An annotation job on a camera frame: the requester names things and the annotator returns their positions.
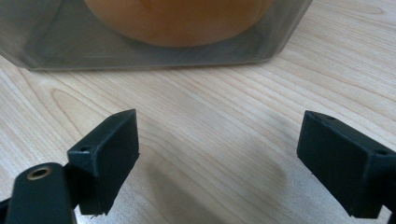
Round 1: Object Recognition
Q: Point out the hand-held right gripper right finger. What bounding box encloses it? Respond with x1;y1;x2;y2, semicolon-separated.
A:
296;110;396;218

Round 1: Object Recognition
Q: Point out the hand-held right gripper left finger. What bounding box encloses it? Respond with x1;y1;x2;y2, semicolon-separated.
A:
67;108;140;217

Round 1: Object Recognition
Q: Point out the translucent grey storage box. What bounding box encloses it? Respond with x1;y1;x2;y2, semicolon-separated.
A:
0;0;314;71

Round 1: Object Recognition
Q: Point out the orange plush toy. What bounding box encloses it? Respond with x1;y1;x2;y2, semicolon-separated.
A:
83;0;275;49

